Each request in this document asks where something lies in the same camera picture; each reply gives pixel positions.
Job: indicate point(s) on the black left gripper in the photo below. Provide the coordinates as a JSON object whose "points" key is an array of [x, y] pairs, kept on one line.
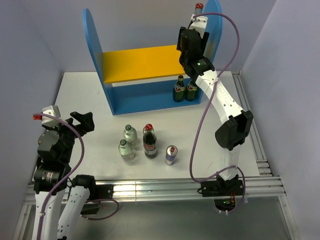
{"points": [[86, 123]]}

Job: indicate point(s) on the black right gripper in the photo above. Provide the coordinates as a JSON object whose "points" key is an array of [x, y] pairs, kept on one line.
{"points": [[204, 42]]}

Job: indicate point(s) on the tall Coca-Cola bottle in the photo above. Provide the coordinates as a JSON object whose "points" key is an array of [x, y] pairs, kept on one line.
{"points": [[198, 9]]}

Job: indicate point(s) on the clear water bottle front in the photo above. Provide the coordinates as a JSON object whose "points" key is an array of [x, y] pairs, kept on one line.
{"points": [[125, 150]]}

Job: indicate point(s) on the clear water bottle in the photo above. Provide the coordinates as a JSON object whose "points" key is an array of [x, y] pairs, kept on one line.
{"points": [[130, 135], [125, 150]]}

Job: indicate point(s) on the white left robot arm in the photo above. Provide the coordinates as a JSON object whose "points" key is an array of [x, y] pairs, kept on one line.
{"points": [[59, 204]]}

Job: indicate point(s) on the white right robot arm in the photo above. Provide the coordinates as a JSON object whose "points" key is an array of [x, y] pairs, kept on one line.
{"points": [[235, 121]]}

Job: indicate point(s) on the clear water bottle rear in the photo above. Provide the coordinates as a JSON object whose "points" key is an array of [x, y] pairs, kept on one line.
{"points": [[130, 135]]}

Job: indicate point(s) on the green Perrier bottle right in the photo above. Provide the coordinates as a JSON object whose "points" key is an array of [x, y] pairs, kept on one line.
{"points": [[191, 91]]}

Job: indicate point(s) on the green perrier bottle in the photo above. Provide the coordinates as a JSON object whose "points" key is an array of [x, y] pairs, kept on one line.
{"points": [[178, 92], [191, 91]]}

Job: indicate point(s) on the green Perrier bottle left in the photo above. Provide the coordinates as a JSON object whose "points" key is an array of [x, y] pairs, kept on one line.
{"points": [[178, 92]]}

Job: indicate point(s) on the Red Bull can right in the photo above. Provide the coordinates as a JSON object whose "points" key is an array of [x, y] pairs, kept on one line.
{"points": [[171, 154]]}

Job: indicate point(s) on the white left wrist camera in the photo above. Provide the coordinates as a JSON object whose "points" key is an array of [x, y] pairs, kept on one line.
{"points": [[50, 116]]}

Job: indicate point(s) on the aluminium frame rail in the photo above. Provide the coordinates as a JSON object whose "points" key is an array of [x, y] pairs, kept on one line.
{"points": [[154, 180]]}

